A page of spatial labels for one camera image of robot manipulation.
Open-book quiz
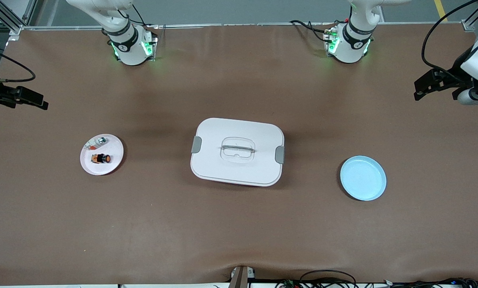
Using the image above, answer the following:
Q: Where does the metal table edge bracket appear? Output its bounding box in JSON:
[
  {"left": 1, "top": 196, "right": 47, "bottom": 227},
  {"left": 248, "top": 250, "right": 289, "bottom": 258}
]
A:
[{"left": 228, "top": 266, "right": 256, "bottom": 288}]

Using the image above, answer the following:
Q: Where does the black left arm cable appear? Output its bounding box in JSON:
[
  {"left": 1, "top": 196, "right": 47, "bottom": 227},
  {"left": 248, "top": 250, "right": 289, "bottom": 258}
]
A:
[{"left": 422, "top": 0, "right": 478, "bottom": 78}]

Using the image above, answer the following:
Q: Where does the black left base cable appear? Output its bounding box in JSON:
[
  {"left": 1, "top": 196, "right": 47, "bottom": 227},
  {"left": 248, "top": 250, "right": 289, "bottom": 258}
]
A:
[{"left": 290, "top": 19, "right": 337, "bottom": 42}]

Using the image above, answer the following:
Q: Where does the white lidded box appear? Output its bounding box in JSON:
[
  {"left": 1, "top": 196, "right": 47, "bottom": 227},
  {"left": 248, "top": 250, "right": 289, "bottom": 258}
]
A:
[{"left": 190, "top": 118, "right": 285, "bottom": 187}]

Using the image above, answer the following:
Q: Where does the black base cable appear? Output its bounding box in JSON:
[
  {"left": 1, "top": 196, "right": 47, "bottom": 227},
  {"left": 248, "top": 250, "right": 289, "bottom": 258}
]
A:
[
  {"left": 121, "top": 2, "right": 148, "bottom": 27},
  {"left": 290, "top": 19, "right": 337, "bottom": 42}
]

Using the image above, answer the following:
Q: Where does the pink round plate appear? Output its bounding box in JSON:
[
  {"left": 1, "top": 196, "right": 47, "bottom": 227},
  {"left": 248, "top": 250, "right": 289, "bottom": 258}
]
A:
[{"left": 80, "top": 134, "right": 124, "bottom": 176}]

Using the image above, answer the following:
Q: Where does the white silver-capped switch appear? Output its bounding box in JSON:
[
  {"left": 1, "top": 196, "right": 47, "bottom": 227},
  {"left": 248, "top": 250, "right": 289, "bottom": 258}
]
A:
[{"left": 86, "top": 137, "right": 108, "bottom": 150}]

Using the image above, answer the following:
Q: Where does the light blue round plate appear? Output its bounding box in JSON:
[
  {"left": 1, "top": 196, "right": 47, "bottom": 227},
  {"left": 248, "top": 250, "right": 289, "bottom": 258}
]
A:
[{"left": 340, "top": 156, "right": 387, "bottom": 201}]

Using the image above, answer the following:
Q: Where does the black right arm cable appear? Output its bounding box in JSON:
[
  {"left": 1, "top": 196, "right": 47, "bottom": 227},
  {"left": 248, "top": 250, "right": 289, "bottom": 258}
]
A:
[{"left": 0, "top": 43, "right": 36, "bottom": 83}]

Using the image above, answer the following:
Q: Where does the aluminium frame post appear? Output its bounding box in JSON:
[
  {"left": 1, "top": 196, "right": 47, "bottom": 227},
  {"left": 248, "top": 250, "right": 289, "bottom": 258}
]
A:
[
  {"left": 0, "top": 0, "right": 38, "bottom": 34},
  {"left": 461, "top": 0, "right": 478, "bottom": 32}
]

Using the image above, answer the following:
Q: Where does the black right base cable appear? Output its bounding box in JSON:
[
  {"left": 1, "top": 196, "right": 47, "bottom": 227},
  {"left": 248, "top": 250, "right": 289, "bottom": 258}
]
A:
[{"left": 121, "top": 2, "right": 148, "bottom": 27}]

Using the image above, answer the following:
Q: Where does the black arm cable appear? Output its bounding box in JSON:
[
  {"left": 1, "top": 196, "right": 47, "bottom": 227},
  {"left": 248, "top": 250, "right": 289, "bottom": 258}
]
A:
[
  {"left": 422, "top": 0, "right": 478, "bottom": 78},
  {"left": 0, "top": 43, "right": 36, "bottom": 83}
]

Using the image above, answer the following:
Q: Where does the black cable bundle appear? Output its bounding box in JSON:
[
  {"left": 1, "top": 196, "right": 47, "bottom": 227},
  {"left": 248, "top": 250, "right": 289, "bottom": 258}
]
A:
[{"left": 275, "top": 270, "right": 478, "bottom": 288}]

